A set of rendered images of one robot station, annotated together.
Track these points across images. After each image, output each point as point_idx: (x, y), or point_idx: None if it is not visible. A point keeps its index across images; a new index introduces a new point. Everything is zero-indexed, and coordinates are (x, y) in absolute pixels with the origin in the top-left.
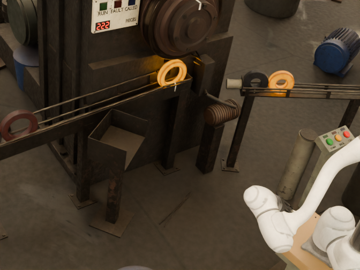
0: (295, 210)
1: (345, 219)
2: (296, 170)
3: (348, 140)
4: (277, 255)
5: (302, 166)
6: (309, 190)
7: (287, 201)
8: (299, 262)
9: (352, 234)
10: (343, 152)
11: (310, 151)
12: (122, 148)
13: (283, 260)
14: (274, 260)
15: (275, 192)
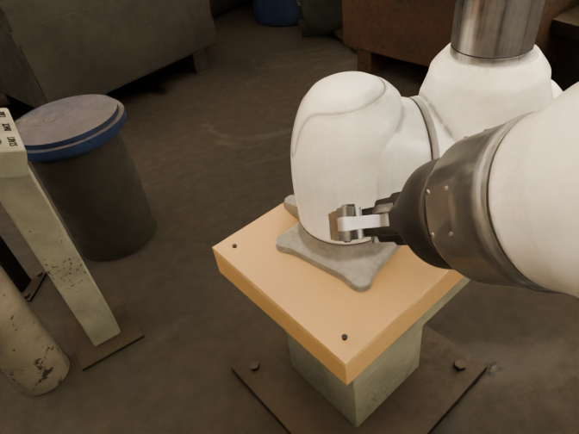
0: (109, 352)
1: (377, 79)
2: (10, 305)
3: (1, 116)
4: (245, 416)
5: (8, 282)
6: (81, 294)
7: (72, 370)
8: (416, 305)
9: (501, 25)
10: None
11: None
12: None
13: (379, 366)
14: (260, 426)
15: (33, 399)
